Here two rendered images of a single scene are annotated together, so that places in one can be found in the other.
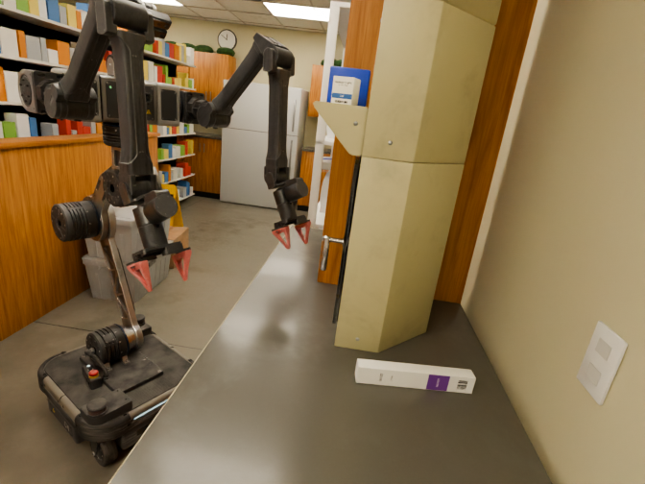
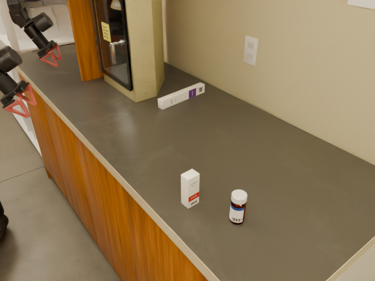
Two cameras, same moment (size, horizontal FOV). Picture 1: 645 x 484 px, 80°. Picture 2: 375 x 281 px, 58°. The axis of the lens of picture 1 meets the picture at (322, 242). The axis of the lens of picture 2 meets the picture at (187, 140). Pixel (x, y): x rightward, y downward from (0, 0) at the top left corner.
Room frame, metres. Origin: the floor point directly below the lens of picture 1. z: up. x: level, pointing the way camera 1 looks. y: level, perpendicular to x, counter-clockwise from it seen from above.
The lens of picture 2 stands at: (-0.34, 0.66, 1.62)
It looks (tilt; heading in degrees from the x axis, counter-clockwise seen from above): 33 degrees down; 319
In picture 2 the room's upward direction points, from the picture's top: straight up
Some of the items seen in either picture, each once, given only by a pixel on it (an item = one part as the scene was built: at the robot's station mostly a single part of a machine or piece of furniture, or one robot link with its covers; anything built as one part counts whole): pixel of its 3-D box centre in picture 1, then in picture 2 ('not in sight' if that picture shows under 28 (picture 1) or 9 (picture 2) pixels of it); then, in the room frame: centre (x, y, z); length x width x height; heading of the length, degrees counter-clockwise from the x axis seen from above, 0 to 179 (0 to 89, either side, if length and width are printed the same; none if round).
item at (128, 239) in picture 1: (131, 228); not in sight; (2.77, 1.48, 0.49); 0.60 x 0.42 x 0.33; 176
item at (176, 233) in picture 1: (165, 245); not in sight; (3.38, 1.48, 0.14); 0.41 x 0.32 x 0.28; 2
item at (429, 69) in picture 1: (405, 190); (135, 2); (0.98, -0.20, 1.33); 0.32 x 0.25 x 0.77; 176
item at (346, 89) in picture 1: (346, 91); not in sight; (0.95, -0.01, 1.54); 0.05 x 0.05 x 0.06; 71
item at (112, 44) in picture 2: (331, 253); (116, 52); (0.89, -0.03, 1.17); 0.05 x 0.03 x 0.10; 86
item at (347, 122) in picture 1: (342, 127); not in sight; (1.00, -0.01, 1.46); 0.32 x 0.11 x 0.10; 176
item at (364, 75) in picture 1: (348, 88); not in sight; (1.07, -0.02, 1.56); 0.10 x 0.10 x 0.09; 86
